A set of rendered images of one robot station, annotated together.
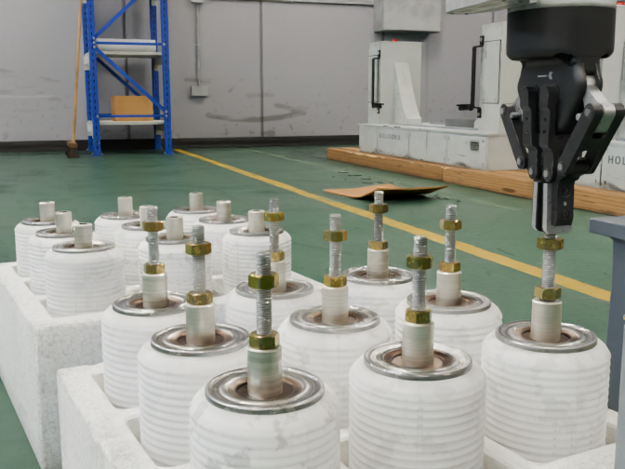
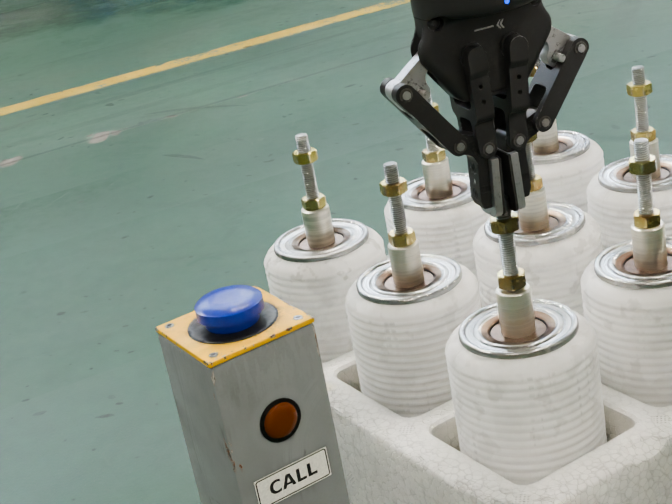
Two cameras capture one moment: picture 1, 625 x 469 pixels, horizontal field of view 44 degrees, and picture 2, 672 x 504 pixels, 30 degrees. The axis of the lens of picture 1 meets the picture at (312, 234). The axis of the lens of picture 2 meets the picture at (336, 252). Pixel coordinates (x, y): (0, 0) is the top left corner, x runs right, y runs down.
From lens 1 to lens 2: 1.01 m
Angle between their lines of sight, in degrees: 85
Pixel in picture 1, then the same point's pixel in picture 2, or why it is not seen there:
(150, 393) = not seen: hidden behind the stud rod
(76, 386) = not seen: hidden behind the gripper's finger
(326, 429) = (293, 283)
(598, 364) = (468, 373)
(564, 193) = (474, 168)
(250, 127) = not seen: outside the picture
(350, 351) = (479, 256)
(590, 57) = (418, 20)
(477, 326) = (594, 298)
